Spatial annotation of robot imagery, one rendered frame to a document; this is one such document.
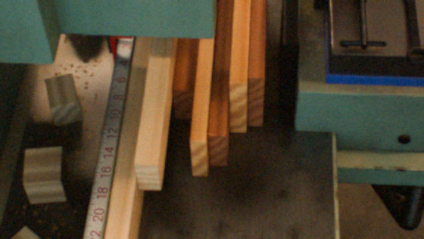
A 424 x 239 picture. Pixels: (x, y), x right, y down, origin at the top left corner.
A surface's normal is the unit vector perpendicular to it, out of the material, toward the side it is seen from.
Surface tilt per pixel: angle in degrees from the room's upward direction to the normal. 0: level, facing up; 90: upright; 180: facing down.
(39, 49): 90
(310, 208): 0
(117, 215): 0
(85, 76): 0
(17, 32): 90
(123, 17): 90
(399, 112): 90
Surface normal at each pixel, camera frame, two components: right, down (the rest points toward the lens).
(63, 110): 0.29, 0.75
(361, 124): -0.04, 0.79
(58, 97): 0.00, -0.62
